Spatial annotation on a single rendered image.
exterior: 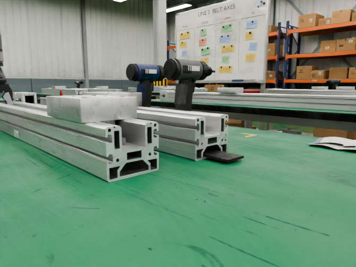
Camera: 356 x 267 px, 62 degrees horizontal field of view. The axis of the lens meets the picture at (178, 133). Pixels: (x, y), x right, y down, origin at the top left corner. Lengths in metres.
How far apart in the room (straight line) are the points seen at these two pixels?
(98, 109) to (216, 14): 3.65
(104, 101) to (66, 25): 12.90
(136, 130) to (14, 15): 12.36
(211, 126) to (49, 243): 0.42
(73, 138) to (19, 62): 12.07
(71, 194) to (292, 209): 0.29
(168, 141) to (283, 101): 1.51
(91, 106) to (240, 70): 3.33
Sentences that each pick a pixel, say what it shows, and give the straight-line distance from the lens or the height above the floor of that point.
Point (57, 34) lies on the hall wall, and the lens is 13.20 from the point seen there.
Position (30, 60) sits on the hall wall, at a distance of 12.76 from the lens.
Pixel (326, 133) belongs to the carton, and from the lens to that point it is 4.11.
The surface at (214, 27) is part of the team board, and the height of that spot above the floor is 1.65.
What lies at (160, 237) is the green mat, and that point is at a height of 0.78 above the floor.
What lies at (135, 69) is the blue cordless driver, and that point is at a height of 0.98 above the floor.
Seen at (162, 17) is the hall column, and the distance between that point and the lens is 9.37.
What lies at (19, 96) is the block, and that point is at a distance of 2.23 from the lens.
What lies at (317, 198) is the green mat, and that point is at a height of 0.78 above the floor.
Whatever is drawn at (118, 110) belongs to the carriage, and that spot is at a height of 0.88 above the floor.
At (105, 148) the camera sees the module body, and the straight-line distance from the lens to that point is 0.46.
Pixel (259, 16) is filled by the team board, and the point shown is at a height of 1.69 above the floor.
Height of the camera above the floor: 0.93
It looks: 9 degrees down
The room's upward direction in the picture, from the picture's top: straight up
